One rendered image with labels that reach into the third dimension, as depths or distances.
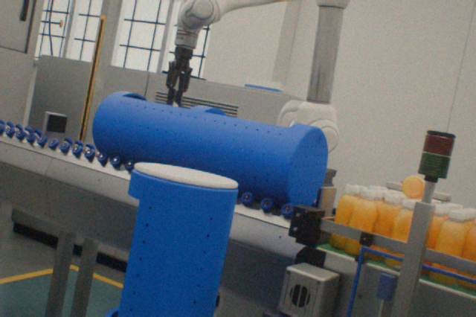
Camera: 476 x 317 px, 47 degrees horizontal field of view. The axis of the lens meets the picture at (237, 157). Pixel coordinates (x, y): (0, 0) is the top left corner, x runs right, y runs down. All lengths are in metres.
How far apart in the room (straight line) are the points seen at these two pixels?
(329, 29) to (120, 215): 1.06
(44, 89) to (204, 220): 3.33
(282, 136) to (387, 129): 2.86
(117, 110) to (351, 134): 2.79
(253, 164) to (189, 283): 0.50
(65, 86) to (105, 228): 2.36
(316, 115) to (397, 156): 2.39
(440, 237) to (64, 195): 1.47
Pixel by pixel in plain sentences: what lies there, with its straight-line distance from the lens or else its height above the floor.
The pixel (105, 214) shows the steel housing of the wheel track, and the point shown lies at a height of 0.76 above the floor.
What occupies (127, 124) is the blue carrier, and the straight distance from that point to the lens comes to 2.05.
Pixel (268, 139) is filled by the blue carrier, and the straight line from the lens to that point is 1.71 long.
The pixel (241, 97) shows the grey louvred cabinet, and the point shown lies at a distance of 3.53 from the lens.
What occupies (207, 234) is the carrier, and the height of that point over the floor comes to 0.91.
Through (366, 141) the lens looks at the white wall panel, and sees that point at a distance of 4.54.
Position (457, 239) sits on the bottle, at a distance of 1.47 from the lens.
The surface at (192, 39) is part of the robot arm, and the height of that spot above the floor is 1.48.
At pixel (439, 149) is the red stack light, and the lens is 1.25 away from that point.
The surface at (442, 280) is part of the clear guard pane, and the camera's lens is 1.38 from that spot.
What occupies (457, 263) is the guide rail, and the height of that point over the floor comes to 0.97.
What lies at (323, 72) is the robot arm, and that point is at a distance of 2.17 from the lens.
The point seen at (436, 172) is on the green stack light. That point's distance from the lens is 1.25.
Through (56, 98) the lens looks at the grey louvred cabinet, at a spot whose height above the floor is 1.12.
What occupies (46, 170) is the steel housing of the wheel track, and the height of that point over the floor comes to 0.85.
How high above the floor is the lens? 1.18
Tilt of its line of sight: 3 degrees down
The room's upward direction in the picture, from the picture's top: 11 degrees clockwise
